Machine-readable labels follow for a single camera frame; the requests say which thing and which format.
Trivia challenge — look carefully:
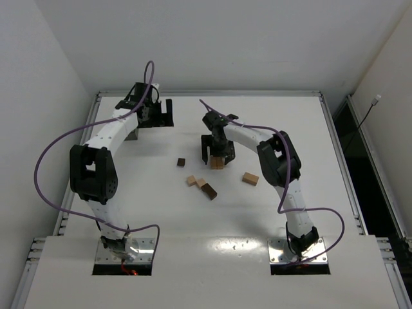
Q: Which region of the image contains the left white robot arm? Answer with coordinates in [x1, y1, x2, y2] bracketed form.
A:
[70, 82, 173, 261]

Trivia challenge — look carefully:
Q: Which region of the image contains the light brown block right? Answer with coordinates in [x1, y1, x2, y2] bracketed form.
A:
[242, 172, 259, 186]

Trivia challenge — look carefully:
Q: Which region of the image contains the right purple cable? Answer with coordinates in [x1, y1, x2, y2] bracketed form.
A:
[199, 98, 347, 268]

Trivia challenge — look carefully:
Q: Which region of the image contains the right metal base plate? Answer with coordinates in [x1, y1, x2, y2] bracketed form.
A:
[267, 237, 329, 265]

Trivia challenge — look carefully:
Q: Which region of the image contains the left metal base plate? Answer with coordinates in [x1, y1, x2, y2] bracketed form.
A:
[95, 238, 155, 265]

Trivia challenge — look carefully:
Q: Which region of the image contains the light wood long block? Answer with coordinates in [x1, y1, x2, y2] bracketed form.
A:
[216, 157, 224, 169]
[211, 156, 218, 170]

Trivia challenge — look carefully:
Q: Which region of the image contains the dark wood arch block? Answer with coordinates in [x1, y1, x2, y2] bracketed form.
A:
[201, 183, 218, 200]

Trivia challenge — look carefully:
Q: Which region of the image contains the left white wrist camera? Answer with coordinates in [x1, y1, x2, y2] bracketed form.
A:
[151, 83, 160, 100]

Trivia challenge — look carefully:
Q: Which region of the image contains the smoky transparent plastic box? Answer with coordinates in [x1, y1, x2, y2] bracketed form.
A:
[125, 129, 138, 141]

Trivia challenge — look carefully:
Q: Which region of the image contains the tan wood cube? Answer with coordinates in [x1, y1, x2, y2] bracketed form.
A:
[196, 178, 207, 189]

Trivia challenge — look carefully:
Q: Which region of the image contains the black wall cable with plug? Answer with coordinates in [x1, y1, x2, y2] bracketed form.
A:
[344, 94, 382, 152]

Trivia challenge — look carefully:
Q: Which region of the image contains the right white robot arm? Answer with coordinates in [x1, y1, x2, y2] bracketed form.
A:
[201, 111, 319, 258]

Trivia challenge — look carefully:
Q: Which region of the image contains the small dark wood cube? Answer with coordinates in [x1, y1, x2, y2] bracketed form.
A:
[176, 158, 185, 167]

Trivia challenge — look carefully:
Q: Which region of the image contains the metal base plate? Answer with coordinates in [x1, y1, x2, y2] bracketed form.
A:
[95, 238, 155, 265]
[267, 237, 329, 265]

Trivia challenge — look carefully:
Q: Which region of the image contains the pale wood cube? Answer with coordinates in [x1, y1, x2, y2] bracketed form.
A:
[186, 175, 196, 187]

